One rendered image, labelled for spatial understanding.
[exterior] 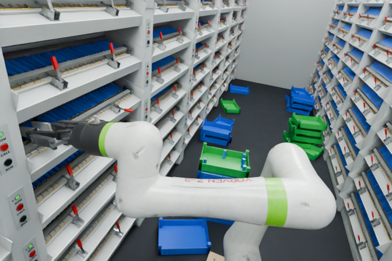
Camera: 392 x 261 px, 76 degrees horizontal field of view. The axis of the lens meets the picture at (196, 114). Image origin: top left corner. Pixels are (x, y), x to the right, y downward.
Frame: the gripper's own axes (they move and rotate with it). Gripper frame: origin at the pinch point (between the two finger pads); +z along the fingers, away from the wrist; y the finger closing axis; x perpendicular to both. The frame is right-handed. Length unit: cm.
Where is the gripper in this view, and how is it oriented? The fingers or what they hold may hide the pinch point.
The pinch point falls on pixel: (35, 129)
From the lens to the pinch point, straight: 86.0
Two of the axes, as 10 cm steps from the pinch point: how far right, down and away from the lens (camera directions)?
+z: -9.4, -0.8, 3.2
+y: -3.3, 3.8, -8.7
